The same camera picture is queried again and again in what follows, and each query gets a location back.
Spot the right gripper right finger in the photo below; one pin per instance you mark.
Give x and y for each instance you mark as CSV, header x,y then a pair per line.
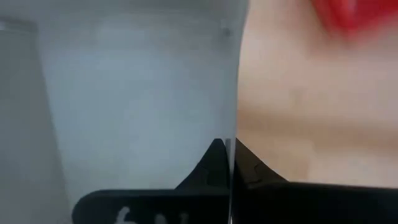
x,y
311,205

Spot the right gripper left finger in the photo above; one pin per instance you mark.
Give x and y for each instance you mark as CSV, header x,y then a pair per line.
x,y
186,205

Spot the grey plastic storage bin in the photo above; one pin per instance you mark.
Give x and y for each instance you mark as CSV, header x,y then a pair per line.
x,y
140,93

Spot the red plastic slotted basket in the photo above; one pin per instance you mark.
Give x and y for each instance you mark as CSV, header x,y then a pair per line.
x,y
348,12

